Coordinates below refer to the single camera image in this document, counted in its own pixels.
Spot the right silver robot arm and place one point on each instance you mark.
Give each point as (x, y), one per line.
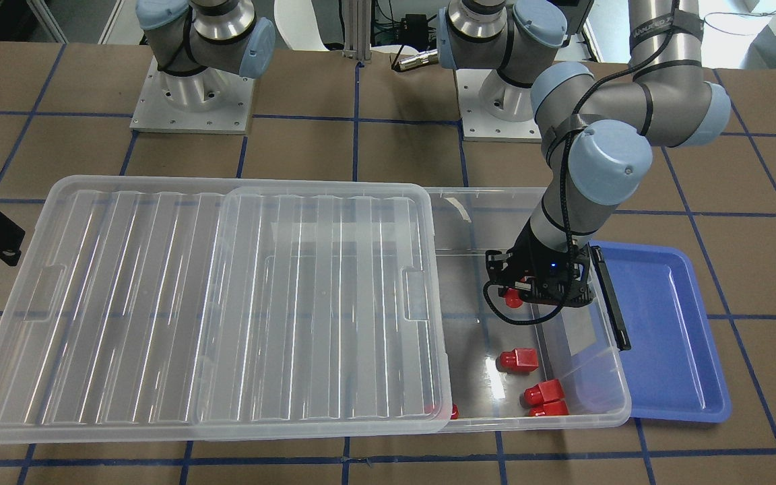
(206, 55)

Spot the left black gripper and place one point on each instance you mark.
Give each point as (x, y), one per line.
(521, 250)

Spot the blue plastic tray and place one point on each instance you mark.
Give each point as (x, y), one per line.
(672, 368)

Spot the clear plastic box lid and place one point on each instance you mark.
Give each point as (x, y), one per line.
(167, 308)

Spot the black box latch handle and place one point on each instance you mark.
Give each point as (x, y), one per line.
(619, 327)

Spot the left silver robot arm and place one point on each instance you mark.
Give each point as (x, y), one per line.
(597, 134)

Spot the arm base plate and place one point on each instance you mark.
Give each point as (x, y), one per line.
(211, 102)
(492, 110)

